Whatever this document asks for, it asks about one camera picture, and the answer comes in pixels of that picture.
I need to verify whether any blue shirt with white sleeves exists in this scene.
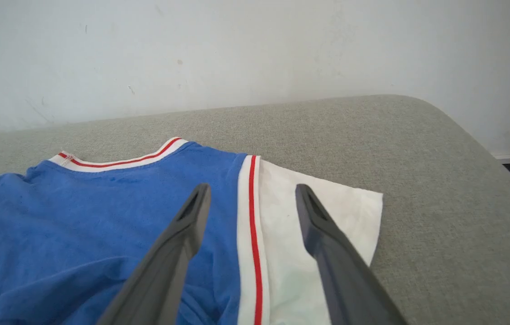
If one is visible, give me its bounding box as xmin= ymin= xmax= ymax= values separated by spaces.
xmin=0 ymin=137 xmax=384 ymax=325

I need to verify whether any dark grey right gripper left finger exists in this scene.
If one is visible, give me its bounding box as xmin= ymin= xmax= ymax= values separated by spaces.
xmin=97 ymin=183 xmax=212 ymax=325

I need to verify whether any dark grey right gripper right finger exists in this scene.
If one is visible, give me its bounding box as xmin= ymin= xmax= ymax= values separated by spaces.
xmin=295 ymin=183 xmax=408 ymax=325

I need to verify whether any beige fabric sofa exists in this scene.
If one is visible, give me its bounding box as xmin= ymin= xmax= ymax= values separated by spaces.
xmin=0 ymin=94 xmax=510 ymax=325

